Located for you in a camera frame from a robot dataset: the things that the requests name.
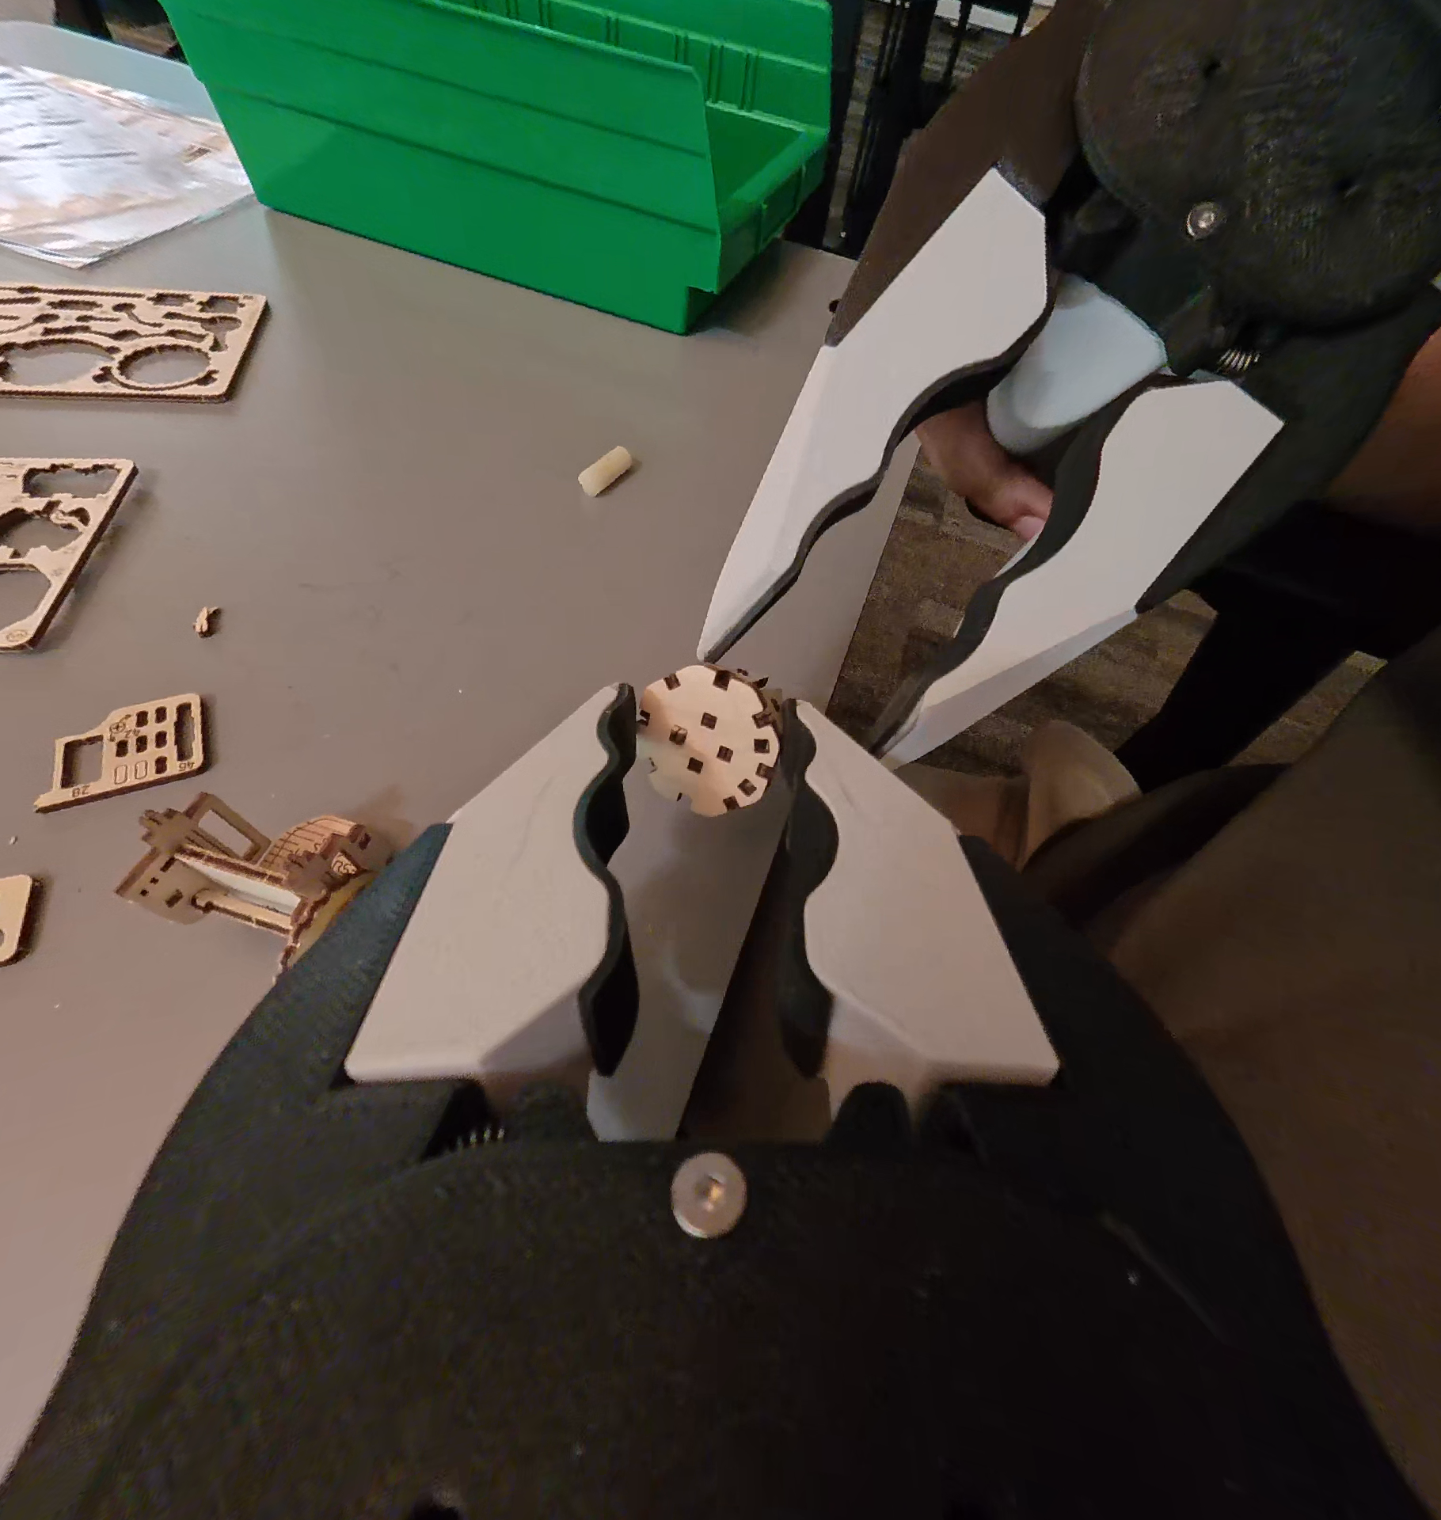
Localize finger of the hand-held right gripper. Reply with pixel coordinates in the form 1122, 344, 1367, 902
868, 375, 1284, 768
696, 165, 1061, 664

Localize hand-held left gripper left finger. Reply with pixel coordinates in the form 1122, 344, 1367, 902
343, 684, 640, 1145

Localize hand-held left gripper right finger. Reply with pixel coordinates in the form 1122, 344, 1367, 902
775, 699, 1062, 1127

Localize round slotted wooden drum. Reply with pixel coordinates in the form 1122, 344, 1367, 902
634, 666, 787, 819

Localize person's right forearm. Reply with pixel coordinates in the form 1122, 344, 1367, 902
1313, 304, 1441, 514

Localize grey desk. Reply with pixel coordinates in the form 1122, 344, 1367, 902
0, 24, 918, 1517

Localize person's right hand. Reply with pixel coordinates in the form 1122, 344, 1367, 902
914, 398, 1057, 543

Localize wooden cabin subassembly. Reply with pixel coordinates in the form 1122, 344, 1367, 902
115, 792, 395, 969

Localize person's tan pants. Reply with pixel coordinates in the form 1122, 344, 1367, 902
898, 718, 1143, 875

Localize person's brown sweater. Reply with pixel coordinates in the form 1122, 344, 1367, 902
1016, 595, 1441, 1520

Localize small wooden card grid holes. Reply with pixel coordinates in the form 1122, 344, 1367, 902
34, 693, 212, 815

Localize green storage bin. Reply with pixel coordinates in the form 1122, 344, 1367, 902
156, 0, 835, 336

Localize wooden sheet round cut-outs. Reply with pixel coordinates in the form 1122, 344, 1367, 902
0, 279, 268, 406

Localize clear plastic bag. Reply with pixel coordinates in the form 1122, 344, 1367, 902
0, 53, 256, 273

